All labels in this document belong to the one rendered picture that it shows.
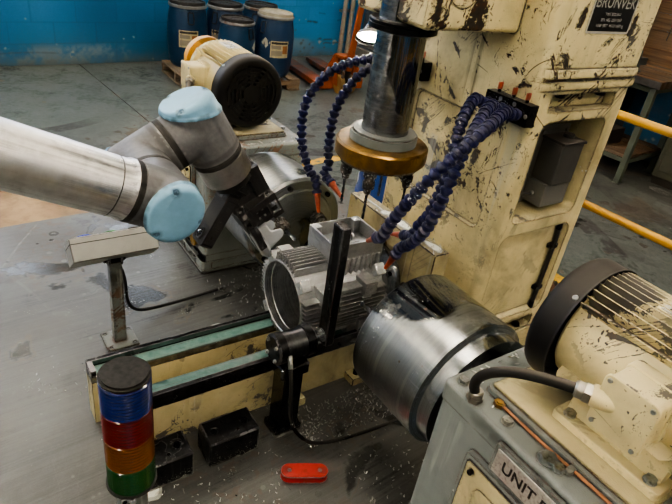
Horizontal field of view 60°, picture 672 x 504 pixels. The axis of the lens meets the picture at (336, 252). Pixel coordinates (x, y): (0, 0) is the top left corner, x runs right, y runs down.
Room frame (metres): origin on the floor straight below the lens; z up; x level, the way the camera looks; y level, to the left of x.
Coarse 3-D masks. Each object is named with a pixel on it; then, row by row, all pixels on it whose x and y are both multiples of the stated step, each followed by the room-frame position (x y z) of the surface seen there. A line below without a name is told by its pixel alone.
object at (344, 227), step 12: (336, 228) 0.87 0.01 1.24; (348, 228) 0.86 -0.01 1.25; (336, 240) 0.87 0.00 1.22; (348, 240) 0.86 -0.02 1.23; (336, 252) 0.86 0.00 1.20; (336, 264) 0.86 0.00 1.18; (336, 276) 0.86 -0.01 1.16; (336, 288) 0.86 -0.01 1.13; (324, 300) 0.87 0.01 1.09; (336, 300) 0.86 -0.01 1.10; (324, 312) 0.87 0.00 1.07; (336, 312) 0.86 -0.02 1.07; (324, 324) 0.87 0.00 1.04; (324, 336) 0.86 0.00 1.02
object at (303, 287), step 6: (270, 252) 1.01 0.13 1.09; (276, 252) 1.02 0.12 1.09; (270, 258) 1.01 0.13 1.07; (378, 264) 1.03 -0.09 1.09; (372, 270) 1.03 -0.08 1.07; (378, 270) 1.02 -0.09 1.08; (384, 270) 1.03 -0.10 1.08; (300, 282) 0.92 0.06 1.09; (306, 282) 0.92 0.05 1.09; (300, 288) 0.91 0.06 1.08; (306, 288) 0.92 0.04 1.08; (300, 294) 0.91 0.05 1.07; (264, 300) 1.02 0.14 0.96; (264, 306) 1.02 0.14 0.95
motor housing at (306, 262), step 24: (264, 264) 1.04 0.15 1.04; (288, 264) 0.96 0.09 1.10; (312, 264) 0.97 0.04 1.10; (264, 288) 1.02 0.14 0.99; (288, 288) 1.05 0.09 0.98; (312, 288) 0.94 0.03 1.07; (360, 288) 0.98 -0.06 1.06; (384, 288) 1.01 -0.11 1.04; (288, 312) 1.01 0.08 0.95; (312, 312) 0.91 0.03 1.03; (360, 312) 0.98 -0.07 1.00
